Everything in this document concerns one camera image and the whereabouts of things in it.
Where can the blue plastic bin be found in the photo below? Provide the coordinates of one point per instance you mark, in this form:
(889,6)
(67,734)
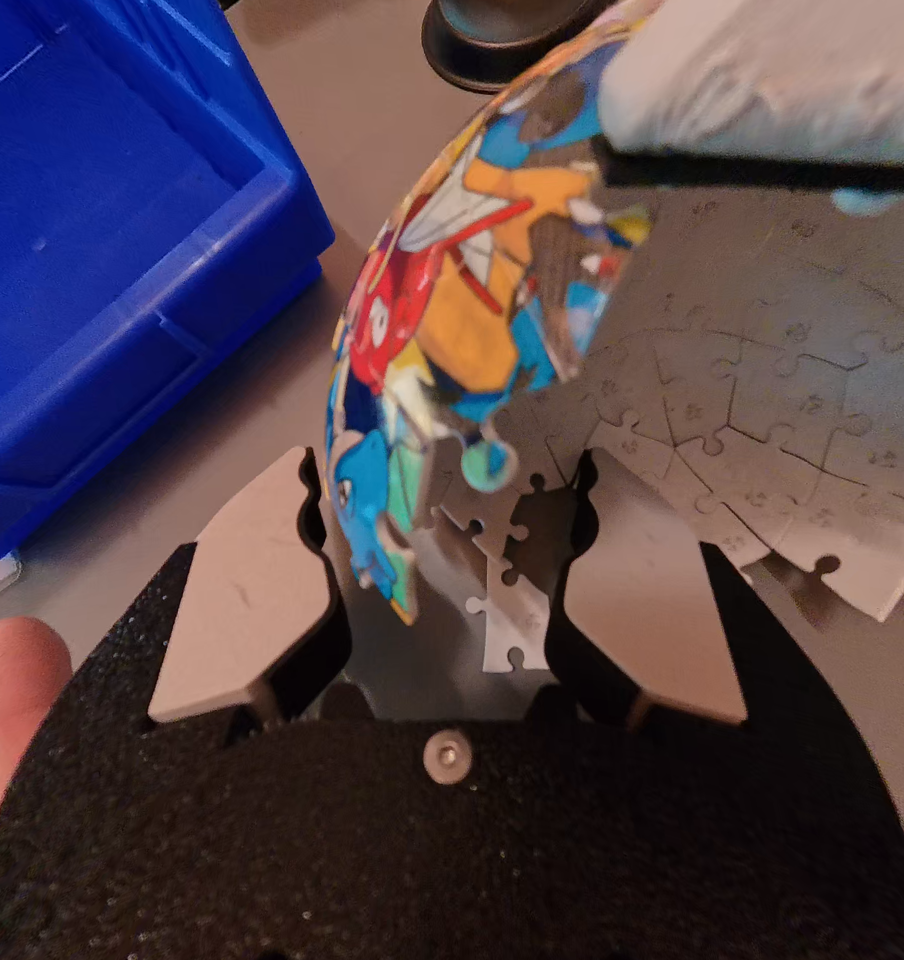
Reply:
(121,262)

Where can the white puzzle piece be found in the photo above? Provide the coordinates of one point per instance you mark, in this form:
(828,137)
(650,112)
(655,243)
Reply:
(515,622)

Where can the black round stand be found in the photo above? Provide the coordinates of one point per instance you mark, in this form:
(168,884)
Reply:
(482,52)

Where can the person's left hand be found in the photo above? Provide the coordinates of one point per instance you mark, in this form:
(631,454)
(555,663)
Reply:
(9,697)

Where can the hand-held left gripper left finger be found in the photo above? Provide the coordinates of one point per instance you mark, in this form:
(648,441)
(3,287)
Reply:
(249,600)

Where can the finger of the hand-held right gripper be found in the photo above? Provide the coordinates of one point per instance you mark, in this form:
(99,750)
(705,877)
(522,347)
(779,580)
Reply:
(759,90)

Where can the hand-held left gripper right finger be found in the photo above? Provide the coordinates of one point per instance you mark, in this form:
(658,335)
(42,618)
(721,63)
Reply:
(647,600)

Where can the colourful half-built puzzle ball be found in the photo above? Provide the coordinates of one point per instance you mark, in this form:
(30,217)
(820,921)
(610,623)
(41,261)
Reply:
(722,360)

